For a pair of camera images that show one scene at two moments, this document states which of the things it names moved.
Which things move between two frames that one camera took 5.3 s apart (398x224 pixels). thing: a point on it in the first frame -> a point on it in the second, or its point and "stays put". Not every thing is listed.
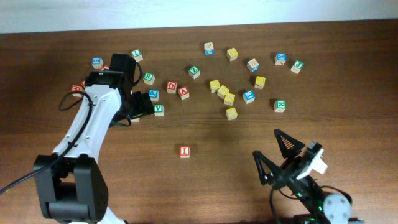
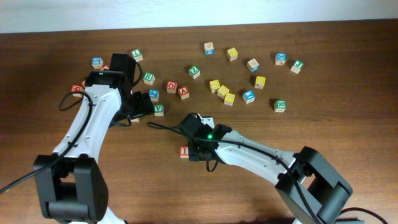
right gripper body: (292, 168) -> (194, 152)
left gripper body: (137, 107) stays put
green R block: (280, 105) stays put
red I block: (185, 152) stays put
